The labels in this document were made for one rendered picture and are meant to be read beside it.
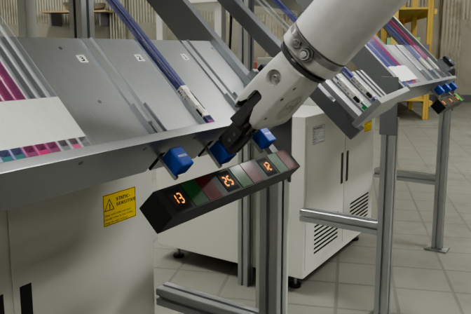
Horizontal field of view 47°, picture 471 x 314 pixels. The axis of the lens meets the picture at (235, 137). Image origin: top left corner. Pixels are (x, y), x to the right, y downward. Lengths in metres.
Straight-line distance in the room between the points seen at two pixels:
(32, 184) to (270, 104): 0.30
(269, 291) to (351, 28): 0.59
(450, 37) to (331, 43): 8.67
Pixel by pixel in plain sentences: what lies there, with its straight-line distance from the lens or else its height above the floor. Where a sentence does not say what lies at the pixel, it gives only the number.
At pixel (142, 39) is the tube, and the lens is 0.86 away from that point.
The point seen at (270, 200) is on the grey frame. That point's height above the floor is 0.56.
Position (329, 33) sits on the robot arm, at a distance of 0.66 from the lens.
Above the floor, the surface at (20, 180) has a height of 0.71.
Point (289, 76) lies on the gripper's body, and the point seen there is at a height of 0.80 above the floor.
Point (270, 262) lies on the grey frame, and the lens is 1.05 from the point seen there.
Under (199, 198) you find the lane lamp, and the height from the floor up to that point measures 0.65.
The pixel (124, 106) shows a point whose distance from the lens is 0.72.
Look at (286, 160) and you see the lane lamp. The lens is 0.90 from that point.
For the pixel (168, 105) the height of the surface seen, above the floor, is 0.76.
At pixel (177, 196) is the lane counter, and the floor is 0.66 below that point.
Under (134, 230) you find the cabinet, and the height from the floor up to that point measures 0.47.
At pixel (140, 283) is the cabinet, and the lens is 1.21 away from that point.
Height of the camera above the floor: 0.84
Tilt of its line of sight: 9 degrees down
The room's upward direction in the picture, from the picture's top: straight up
